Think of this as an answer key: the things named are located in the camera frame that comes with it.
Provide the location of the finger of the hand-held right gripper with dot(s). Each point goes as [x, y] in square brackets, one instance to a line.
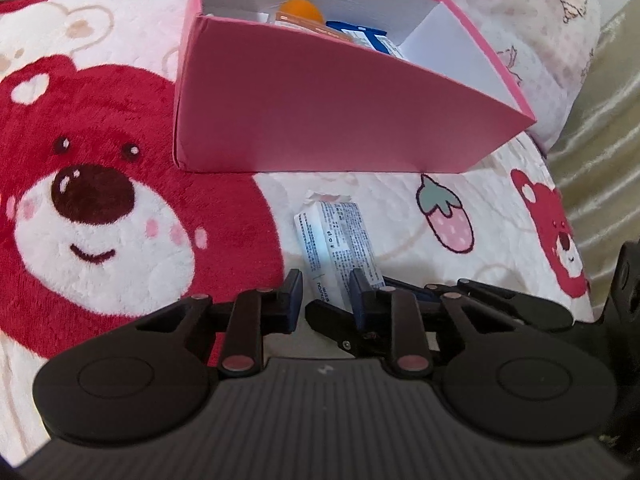
[330, 325]
[525, 310]

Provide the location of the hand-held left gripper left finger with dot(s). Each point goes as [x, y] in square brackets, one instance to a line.
[295, 300]

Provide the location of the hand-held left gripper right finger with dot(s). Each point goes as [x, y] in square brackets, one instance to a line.
[357, 300]

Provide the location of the small white carton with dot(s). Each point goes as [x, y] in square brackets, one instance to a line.
[335, 240]

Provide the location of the pink cardboard box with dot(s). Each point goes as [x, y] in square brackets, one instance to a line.
[310, 110]

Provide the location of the blue and white packet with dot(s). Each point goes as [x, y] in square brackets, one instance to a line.
[370, 37]

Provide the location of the clear case with orange label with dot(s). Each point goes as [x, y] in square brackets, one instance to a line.
[300, 24]

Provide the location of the small orange round item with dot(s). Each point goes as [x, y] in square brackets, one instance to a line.
[300, 10]

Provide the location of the beige satin cloth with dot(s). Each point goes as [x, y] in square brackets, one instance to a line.
[610, 160]

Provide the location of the bear printed blanket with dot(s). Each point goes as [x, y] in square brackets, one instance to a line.
[100, 240]

